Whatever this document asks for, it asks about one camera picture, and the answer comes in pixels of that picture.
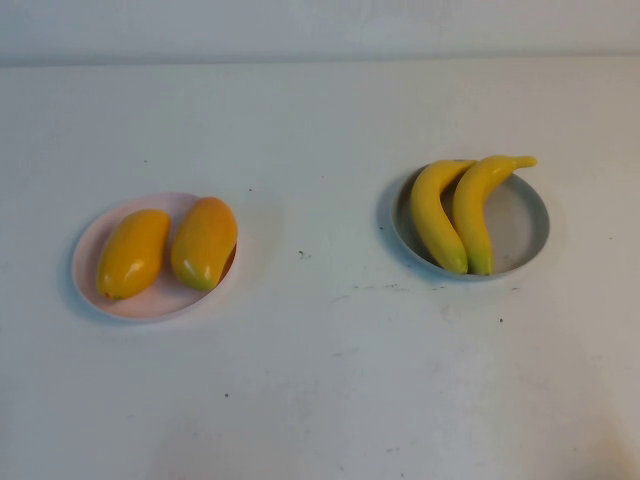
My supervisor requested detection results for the pink round plate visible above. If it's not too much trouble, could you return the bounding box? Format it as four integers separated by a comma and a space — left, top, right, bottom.
71, 193, 239, 325

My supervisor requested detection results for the plain yellow-orange mango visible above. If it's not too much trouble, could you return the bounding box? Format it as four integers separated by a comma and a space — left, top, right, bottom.
95, 208, 172, 302

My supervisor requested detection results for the orange mango with green tip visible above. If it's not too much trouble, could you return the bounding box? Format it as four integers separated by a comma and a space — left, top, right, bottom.
170, 196, 239, 292

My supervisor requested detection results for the grey-blue round plate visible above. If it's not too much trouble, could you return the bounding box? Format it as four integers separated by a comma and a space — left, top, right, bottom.
391, 162, 551, 282

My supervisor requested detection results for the yellow banana with long stem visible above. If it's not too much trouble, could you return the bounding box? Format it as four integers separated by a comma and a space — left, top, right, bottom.
452, 154, 539, 276

